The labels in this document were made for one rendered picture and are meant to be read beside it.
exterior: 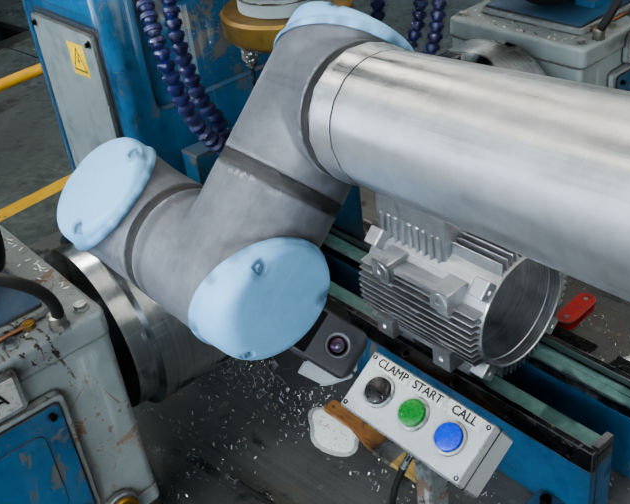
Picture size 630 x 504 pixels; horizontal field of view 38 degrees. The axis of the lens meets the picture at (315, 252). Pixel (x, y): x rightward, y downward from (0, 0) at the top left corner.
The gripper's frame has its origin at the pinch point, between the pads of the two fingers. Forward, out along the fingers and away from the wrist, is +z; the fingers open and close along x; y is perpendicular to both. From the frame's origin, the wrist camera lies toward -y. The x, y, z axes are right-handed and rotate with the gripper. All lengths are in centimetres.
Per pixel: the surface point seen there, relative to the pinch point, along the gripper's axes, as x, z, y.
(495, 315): -18.0, 31.6, 8.3
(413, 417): 0.3, 5.1, -5.9
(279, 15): -32.8, -5.3, 37.0
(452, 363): -8.5, 23.1, 4.6
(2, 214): 21, 121, 273
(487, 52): -55, 31, 35
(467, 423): -2.2, 5.8, -10.9
